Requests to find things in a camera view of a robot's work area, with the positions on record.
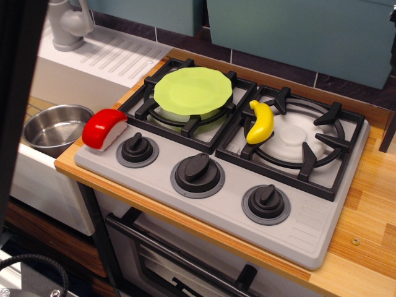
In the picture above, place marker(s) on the black left burner grate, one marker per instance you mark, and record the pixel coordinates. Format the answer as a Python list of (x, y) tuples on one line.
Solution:
[(202, 132)]

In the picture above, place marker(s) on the black left stove knob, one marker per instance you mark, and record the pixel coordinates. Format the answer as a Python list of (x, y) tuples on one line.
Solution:
[(137, 151)]

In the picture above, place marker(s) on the white toy sink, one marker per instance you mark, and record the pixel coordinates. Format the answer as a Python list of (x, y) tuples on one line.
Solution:
[(95, 75)]

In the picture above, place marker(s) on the red white toy sushi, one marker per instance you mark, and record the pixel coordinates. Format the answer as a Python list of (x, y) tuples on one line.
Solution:
[(103, 128)]

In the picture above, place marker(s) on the black burner grate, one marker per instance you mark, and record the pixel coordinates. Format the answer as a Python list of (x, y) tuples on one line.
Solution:
[(310, 148), (202, 132)]

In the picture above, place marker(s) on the stainless steel pot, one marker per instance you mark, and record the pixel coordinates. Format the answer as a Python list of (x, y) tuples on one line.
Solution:
[(55, 129)]

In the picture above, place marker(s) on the black right burner grate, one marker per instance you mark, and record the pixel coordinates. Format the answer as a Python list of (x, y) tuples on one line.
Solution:
[(310, 148)]

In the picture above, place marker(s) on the toy oven door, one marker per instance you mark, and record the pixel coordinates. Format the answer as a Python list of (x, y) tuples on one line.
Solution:
[(160, 277)]

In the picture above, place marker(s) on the black oven door handle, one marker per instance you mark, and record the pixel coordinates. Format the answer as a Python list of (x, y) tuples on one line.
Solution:
[(237, 288)]

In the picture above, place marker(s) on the silver screw in counter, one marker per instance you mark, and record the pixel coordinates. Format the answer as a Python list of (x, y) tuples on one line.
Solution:
[(356, 242)]

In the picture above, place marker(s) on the grey toy faucet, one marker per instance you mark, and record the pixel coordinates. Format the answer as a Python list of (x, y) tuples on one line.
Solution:
[(69, 27)]

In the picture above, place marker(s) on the black middle stove knob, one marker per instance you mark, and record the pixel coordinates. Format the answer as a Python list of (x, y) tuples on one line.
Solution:
[(197, 177)]

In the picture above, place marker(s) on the yellow toy banana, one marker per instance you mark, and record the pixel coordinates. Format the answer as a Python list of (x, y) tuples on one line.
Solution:
[(263, 127)]

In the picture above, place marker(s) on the black stove knob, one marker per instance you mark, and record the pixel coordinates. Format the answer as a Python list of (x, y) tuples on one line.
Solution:
[(197, 177), (137, 151), (266, 205)]

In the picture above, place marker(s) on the grey toy stove top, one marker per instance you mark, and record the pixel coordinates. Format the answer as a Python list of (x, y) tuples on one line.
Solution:
[(303, 238)]

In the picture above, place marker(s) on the green plastic plate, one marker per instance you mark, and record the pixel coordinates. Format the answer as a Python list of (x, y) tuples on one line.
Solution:
[(193, 91)]

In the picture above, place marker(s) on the dark post at right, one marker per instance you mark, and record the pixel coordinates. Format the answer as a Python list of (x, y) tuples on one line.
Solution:
[(389, 132)]

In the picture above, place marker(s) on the black right stove knob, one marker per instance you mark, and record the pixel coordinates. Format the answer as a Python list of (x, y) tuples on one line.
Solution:
[(266, 205)]

